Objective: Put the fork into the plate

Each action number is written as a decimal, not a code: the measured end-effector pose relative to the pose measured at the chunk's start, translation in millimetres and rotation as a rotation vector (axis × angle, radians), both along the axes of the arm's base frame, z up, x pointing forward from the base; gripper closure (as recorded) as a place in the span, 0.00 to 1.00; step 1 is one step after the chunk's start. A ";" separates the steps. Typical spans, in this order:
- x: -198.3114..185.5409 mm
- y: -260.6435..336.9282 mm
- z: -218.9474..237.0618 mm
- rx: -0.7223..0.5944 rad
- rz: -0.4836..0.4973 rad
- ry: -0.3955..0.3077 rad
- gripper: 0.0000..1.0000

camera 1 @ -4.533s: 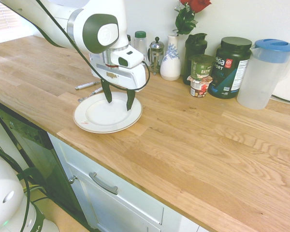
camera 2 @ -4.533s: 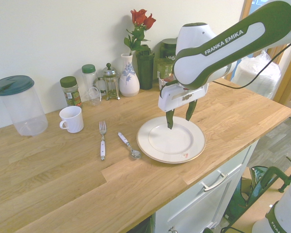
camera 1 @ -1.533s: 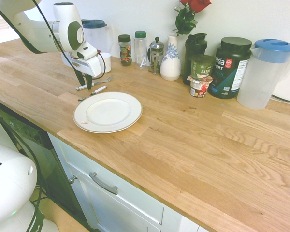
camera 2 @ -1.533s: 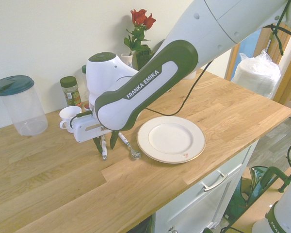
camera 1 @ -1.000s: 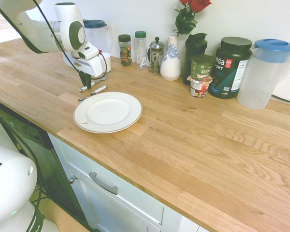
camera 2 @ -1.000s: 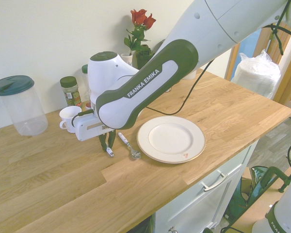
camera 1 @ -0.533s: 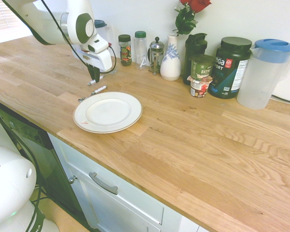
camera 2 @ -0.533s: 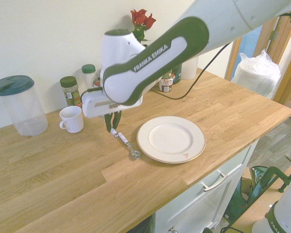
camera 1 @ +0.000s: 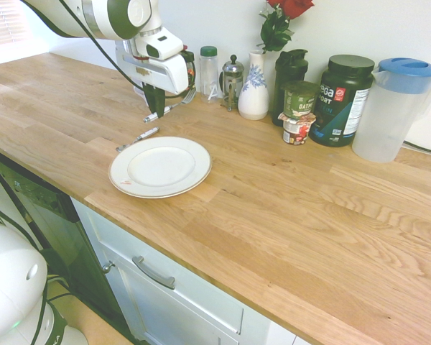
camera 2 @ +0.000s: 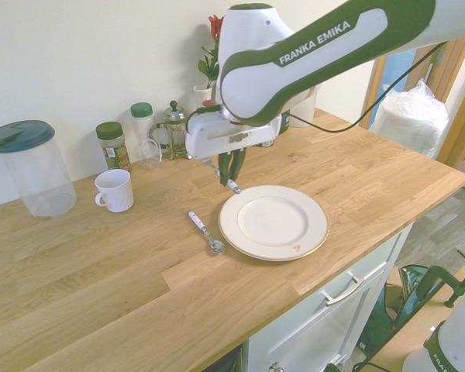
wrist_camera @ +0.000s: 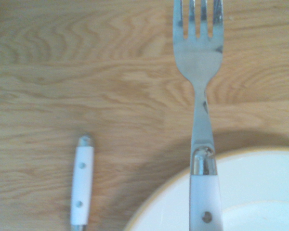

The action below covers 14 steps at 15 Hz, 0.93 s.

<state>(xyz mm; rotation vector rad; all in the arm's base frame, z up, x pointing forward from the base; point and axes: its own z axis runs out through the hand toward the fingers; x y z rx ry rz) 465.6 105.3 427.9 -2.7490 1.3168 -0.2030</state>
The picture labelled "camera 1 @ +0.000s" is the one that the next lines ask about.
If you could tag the silver cabinet knob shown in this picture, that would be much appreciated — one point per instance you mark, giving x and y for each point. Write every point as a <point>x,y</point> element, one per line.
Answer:
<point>107,267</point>

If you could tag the black dishwasher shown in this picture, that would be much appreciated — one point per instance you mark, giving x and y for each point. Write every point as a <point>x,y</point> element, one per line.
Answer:
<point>57,223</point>

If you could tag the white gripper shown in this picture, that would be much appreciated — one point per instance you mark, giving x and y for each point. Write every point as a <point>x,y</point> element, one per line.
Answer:
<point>169,75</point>

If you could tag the black shaker bottle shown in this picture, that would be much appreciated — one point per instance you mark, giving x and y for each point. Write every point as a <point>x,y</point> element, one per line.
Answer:
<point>289,68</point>

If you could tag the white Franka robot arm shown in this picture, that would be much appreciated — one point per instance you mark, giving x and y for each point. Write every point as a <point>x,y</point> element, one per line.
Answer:
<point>97,21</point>

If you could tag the clear pitcher blue lid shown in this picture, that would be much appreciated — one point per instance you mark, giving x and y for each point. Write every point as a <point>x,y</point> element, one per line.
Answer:
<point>384,118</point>

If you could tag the black protein powder tub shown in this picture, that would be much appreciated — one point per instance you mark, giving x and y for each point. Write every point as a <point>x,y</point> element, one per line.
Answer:
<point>345,97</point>

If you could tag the red roses green leaves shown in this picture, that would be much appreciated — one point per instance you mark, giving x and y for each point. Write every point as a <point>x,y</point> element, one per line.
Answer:
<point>276,28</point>

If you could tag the white vase blue print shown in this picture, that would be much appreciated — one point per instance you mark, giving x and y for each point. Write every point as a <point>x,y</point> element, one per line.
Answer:
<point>253,97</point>

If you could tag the dark sauce bottle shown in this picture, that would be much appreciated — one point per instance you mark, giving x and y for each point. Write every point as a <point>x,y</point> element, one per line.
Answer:
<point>191,70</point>

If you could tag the white plate gold rim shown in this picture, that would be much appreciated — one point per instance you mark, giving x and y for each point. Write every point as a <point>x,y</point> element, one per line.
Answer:
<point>147,179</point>

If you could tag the glass metal french press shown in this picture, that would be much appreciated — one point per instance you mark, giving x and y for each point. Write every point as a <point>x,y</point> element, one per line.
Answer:
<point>232,81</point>

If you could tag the white window blind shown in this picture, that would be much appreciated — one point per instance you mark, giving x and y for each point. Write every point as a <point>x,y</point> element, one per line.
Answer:
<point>3,21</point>

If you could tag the white kitchen cabinet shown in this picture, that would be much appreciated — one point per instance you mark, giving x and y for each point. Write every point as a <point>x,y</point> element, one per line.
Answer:
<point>186,305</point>

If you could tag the red white yogurt cup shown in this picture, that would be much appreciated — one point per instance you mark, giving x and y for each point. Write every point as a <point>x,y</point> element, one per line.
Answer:
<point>297,131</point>

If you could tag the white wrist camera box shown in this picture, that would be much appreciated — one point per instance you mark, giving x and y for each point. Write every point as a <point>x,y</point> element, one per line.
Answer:
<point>167,45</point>

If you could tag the green oatmeal cup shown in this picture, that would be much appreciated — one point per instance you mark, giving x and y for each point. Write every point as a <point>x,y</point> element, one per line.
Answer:
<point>301,100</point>

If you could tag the clear bottle green cap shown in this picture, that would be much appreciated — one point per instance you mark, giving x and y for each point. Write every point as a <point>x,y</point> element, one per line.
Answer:
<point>209,72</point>

